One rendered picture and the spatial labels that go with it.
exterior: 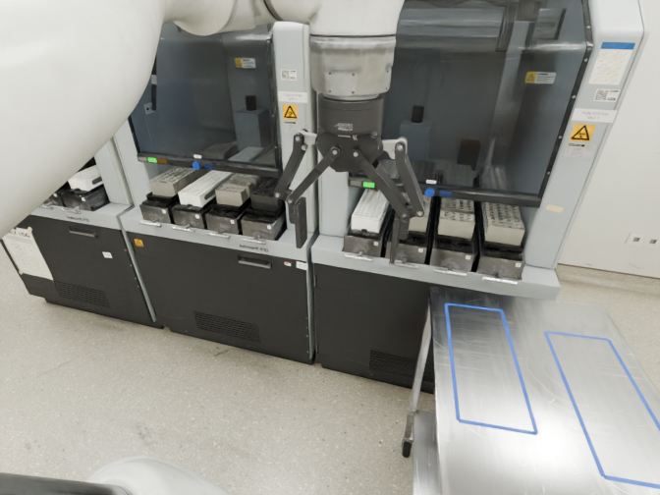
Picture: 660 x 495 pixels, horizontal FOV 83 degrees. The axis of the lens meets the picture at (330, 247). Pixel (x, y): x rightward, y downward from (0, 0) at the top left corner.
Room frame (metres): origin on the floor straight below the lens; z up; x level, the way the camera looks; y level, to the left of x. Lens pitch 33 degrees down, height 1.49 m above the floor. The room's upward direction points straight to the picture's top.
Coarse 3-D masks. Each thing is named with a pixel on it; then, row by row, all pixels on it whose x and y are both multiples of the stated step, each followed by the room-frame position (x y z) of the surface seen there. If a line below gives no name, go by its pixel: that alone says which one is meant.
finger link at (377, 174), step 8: (352, 152) 0.43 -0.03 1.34; (360, 152) 0.43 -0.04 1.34; (360, 160) 0.43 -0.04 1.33; (368, 160) 0.43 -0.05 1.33; (376, 160) 0.45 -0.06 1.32; (368, 168) 0.43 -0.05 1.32; (376, 168) 0.43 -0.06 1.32; (368, 176) 0.43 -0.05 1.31; (376, 176) 0.43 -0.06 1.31; (384, 176) 0.44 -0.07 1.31; (376, 184) 0.43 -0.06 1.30; (384, 184) 0.43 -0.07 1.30; (392, 184) 0.44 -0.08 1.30; (384, 192) 0.43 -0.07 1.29; (392, 192) 0.42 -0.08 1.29; (400, 192) 0.44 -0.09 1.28; (392, 200) 0.42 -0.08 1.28; (400, 200) 0.42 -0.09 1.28; (400, 208) 0.42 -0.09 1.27; (400, 216) 0.42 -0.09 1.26; (408, 216) 0.41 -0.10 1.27
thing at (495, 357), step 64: (448, 320) 0.69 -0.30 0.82; (512, 320) 0.69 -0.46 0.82; (576, 320) 0.69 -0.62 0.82; (448, 384) 0.50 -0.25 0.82; (512, 384) 0.50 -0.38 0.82; (576, 384) 0.50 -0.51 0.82; (640, 384) 0.50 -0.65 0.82; (448, 448) 0.37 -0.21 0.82; (512, 448) 0.37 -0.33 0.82; (576, 448) 0.37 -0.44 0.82; (640, 448) 0.37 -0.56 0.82
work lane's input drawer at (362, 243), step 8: (392, 208) 1.34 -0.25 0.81; (384, 224) 1.22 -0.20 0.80; (352, 232) 1.14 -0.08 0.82; (360, 232) 1.14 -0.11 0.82; (368, 232) 1.14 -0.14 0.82; (384, 232) 1.16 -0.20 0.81; (344, 240) 1.13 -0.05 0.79; (352, 240) 1.12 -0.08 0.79; (360, 240) 1.11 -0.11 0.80; (368, 240) 1.11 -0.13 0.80; (376, 240) 1.10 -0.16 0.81; (384, 240) 1.17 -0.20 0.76; (344, 248) 1.13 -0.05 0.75; (352, 248) 1.12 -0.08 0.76; (360, 248) 1.11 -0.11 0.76; (368, 248) 1.11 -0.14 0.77; (376, 248) 1.10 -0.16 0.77; (352, 256) 1.08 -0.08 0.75; (360, 256) 1.07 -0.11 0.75; (376, 256) 1.10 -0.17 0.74
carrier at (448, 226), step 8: (440, 224) 1.12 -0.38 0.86; (448, 224) 1.11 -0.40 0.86; (456, 224) 1.10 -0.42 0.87; (464, 224) 1.09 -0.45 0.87; (472, 224) 1.09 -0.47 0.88; (440, 232) 1.11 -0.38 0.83; (448, 232) 1.11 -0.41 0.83; (456, 232) 1.10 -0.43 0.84; (464, 232) 1.09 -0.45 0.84; (472, 232) 1.09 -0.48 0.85
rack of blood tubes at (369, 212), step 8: (368, 192) 1.36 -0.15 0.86; (376, 192) 1.37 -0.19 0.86; (360, 200) 1.29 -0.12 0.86; (368, 200) 1.30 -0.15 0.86; (376, 200) 1.29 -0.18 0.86; (384, 200) 1.29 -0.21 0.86; (360, 208) 1.22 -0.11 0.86; (368, 208) 1.23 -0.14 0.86; (376, 208) 1.22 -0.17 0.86; (384, 208) 1.24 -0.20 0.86; (352, 216) 1.16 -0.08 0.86; (360, 216) 1.16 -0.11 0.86; (368, 216) 1.16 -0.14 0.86; (376, 216) 1.16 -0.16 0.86; (384, 216) 1.26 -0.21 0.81; (352, 224) 1.16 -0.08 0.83; (360, 224) 1.15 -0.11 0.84; (368, 224) 1.14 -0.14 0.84; (376, 224) 1.14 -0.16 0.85; (376, 232) 1.14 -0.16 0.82
